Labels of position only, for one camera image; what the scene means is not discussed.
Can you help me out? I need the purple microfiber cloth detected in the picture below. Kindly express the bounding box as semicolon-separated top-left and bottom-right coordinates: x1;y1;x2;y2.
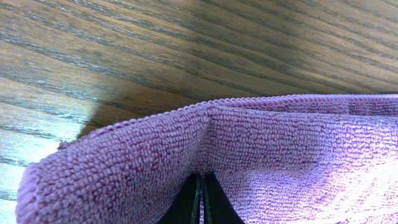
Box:
16;95;397;223

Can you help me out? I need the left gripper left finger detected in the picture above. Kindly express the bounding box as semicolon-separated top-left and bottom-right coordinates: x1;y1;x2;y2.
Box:
157;174;201;224

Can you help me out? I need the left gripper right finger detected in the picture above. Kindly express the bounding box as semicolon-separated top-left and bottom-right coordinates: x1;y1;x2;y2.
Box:
203;174;244;224

